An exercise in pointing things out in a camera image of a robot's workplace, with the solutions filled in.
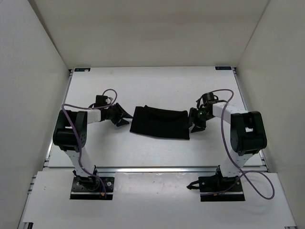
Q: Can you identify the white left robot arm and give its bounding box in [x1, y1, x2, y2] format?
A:
[53, 95, 132, 190]

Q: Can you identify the right blue corner label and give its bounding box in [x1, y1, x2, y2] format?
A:
[215, 66, 232, 71]

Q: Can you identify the aluminium left side rail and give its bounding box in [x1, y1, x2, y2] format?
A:
[43, 69, 74, 167]

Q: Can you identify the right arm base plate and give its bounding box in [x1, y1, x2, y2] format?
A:
[187, 174, 245, 202]

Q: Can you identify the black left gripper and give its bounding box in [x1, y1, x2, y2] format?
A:
[106, 103, 133, 127]

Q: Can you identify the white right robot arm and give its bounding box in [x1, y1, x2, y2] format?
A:
[189, 92, 267, 191]

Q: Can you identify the aluminium rail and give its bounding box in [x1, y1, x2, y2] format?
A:
[233, 67, 270, 172]
[97, 166, 217, 173]
[43, 69, 74, 167]

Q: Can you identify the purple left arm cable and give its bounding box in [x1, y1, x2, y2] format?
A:
[61, 89, 118, 177]

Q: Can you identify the aluminium right side rail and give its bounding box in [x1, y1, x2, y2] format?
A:
[233, 67, 270, 172]

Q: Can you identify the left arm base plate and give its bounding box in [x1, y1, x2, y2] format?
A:
[70, 171, 115, 200]

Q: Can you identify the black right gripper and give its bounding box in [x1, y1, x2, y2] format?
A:
[184, 108, 214, 133]

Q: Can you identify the blue corner label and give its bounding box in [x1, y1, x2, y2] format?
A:
[74, 68, 91, 72]
[215, 66, 232, 71]

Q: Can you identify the left blue corner label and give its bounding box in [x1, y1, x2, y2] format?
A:
[74, 68, 91, 72]

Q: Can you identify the black skirt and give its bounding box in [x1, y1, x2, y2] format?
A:
[130, 106, 190, 140]

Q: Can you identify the aluminium front rail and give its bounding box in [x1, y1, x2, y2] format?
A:
[97, 166, 217, 173]

